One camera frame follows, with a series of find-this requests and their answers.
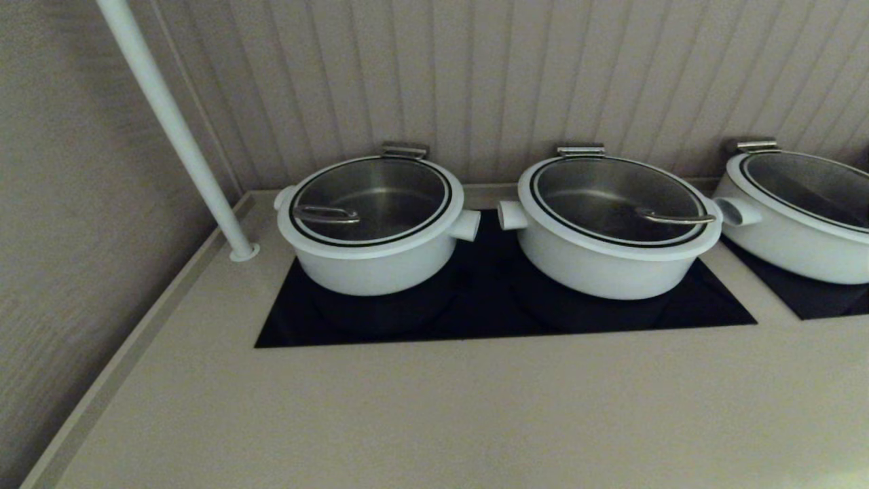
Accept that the large black induction cooktop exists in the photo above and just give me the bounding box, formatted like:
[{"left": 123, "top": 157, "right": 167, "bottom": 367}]
[{"left": 255, "top": 209, "right": 758, "bottom": 349}]

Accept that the white support pole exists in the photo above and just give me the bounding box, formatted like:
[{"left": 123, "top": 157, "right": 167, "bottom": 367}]
[{"left": 95, "top": 0, "right": 261, "bottom": 263}]

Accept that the small black induction cooktop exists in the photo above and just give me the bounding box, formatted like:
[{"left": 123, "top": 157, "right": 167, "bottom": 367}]
[{"left": 721, "top": 234, "right": 869, "bottom": 321}]

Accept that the glass lid with white rim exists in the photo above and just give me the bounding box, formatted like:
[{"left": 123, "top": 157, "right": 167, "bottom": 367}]
[
  {"left": 277, "top": 155, "right": 466, "bottom": 260},
  {"left": 517, "top": 155, "right": 724, "bottom": 262},
  {"left": 728, "top": 149, "right": 869, "bottom": 244}
]

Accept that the white pot with steel insert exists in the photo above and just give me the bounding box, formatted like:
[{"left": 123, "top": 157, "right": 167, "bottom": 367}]
[
  {"left": 498, "top": 156, "right": 724, "bottom": 301},
  {"left": 713, "top": 151, "right": 869, "bottom": 285},
  {"left": 274, "top": 156, "right": 481, "bottom": 297}
]

